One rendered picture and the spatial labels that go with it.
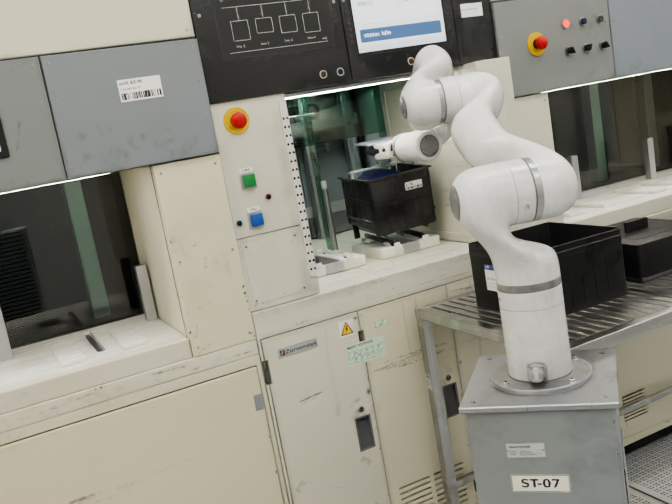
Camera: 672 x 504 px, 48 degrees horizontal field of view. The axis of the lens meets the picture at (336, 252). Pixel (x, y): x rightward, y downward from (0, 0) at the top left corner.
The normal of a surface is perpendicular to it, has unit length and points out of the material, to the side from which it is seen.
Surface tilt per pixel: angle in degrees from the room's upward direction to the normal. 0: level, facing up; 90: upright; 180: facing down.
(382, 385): 90
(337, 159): 90
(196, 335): 90
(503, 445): 90
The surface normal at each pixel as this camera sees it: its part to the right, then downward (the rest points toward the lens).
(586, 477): -0.32, 0.22
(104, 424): 0.43, 0.08
